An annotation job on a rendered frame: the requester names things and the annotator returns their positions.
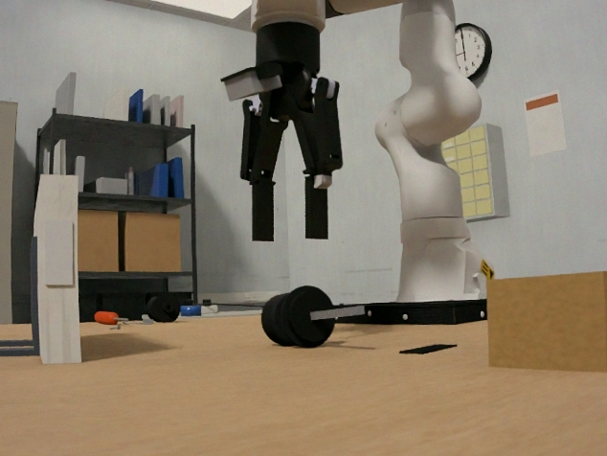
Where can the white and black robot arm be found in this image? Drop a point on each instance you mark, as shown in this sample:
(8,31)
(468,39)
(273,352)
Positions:
(438,262)

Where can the brown cardboard box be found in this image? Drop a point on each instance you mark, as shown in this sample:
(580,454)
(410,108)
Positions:
(553,322)

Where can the red-handled screwdriver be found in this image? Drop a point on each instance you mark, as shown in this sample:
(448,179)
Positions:
(109,318)

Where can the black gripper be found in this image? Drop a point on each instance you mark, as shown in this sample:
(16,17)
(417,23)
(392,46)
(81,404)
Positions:
(296,46)

